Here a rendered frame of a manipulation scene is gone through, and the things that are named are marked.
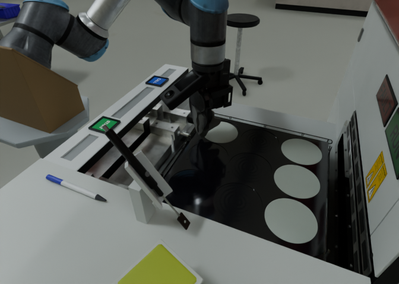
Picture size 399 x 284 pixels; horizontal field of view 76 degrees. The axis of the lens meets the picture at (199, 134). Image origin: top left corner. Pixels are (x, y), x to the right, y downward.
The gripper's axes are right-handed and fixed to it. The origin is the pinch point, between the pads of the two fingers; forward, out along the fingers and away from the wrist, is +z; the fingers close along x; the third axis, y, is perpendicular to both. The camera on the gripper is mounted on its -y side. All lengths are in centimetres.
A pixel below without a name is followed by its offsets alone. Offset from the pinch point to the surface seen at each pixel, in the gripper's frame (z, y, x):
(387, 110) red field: -18.0, 20.0, -30.5
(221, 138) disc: 1.7, 5.2, -2.8
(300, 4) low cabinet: 78, 460, 361
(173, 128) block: 1.0, -4.3, 6.9
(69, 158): -3.8, -31.2, 2.7
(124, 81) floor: 91, 35, 229
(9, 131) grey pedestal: 10, -48, 44
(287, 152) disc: 1.8, 16.5, -16.0
